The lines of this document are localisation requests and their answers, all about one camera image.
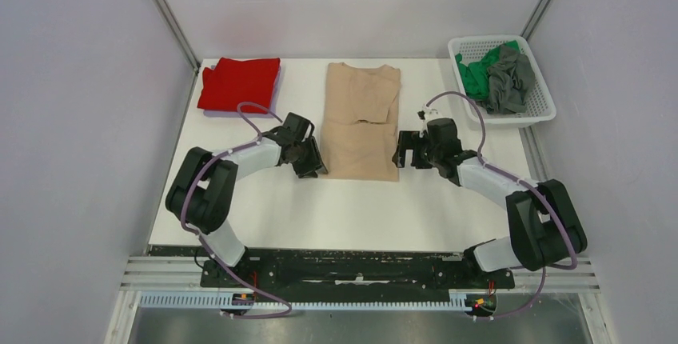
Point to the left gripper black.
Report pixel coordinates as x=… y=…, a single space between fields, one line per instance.
x=315 y=162

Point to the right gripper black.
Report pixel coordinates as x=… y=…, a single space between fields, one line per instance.
x=408 y=139

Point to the beige t-shirt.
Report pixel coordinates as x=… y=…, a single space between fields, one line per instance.
x=358 y=135

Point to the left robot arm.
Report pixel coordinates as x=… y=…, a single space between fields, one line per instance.
x=202 y=191

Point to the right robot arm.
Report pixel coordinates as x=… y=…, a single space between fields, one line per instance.
x=543 y=227

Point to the green t-shirt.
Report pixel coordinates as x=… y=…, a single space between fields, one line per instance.
x=474 y=75

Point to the red folded t-shirt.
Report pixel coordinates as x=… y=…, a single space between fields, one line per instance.
x=232 y=82

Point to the lavender folded t-shirt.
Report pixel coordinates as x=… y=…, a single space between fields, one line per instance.
x=265 y=112

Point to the white plastic basket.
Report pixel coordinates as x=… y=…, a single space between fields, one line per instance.
x=540 y=106

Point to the grey t-shirt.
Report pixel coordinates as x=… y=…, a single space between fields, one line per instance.
x=511 y=80

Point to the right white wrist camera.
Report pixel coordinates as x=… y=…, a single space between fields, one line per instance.
x=426 y=115

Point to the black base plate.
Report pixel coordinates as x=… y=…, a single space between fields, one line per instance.
x=364 y=276

